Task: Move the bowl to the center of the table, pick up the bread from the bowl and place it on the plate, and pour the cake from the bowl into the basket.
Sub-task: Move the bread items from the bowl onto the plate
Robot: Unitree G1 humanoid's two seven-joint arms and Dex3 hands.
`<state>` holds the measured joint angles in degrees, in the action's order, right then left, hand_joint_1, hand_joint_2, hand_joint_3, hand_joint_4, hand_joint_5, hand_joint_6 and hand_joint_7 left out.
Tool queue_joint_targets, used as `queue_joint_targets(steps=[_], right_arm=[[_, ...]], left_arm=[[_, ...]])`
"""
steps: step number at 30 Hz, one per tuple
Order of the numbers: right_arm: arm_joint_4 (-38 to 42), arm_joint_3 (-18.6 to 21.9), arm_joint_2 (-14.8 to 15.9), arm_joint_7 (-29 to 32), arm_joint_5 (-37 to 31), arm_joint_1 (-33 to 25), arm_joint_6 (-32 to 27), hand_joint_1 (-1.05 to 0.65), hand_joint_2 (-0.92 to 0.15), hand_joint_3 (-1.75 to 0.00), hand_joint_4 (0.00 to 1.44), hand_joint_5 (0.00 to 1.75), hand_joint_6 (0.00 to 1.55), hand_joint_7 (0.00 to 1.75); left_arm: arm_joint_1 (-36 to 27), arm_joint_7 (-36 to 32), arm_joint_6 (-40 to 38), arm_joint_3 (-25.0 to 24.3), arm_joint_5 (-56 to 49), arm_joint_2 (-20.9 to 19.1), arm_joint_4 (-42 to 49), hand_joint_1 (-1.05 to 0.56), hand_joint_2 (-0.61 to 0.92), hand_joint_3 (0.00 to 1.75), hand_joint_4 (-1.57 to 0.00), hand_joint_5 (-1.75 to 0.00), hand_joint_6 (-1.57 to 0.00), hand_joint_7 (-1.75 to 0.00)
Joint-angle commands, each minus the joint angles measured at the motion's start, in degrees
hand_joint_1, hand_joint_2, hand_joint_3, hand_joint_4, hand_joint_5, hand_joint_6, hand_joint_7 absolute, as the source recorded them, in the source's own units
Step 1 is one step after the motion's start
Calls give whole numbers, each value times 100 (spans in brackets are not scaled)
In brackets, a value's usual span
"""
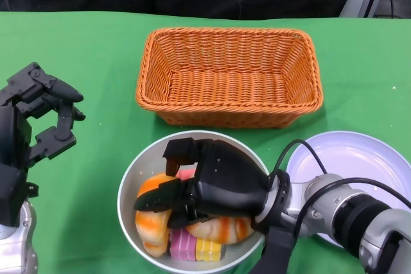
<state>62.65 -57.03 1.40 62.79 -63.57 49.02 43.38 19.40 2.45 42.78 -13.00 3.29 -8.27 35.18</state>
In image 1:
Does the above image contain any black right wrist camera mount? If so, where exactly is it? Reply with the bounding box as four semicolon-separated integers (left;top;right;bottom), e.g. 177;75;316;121
252;225;295;274

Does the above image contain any green tablecloth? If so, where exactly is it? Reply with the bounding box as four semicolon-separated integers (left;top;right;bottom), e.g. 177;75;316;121
0;10;411;274

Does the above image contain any orange striped ring bread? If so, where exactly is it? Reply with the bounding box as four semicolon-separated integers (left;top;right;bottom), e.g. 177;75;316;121
134;173;171;258
186;216;254;244

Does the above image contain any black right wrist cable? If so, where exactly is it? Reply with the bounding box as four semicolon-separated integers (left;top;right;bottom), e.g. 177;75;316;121
274;139;370;236

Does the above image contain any salmon pink cake slice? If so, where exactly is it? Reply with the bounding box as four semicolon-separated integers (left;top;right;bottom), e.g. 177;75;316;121
176;168;195;181

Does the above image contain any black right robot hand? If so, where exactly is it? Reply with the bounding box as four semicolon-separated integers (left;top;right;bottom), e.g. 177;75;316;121
133;138;272;230

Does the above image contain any grey bowl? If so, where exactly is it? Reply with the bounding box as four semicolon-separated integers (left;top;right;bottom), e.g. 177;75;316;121
117;130;270;270

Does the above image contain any orange wicker basket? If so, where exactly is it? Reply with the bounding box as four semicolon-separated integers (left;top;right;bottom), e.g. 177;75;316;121
135;28;324;129

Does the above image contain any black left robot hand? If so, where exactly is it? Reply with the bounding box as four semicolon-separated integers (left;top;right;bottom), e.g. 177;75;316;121
0;62;87;169

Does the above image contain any pink striped cake slice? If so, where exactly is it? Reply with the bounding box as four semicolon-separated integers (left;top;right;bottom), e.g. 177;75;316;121
169;227;197;261

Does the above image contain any lavender plate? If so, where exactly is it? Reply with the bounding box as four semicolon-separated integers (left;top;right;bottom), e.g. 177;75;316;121
285;130;411;249

